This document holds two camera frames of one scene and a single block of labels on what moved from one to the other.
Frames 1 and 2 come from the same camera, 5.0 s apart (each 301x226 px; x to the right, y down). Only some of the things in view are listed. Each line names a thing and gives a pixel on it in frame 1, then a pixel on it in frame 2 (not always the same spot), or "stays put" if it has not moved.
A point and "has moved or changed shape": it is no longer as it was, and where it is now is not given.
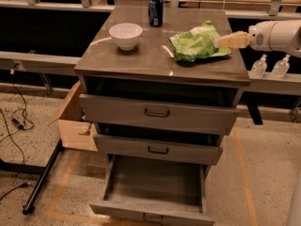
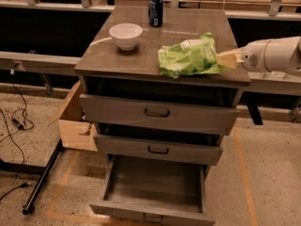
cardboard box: [76, 132] stays put
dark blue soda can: [155, 10] stays put
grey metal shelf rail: [39, 63] stays put
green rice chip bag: [197, 43] has moved or changed shape
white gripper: [260, 38] -> [253, 58]
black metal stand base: [40, 170] stays put
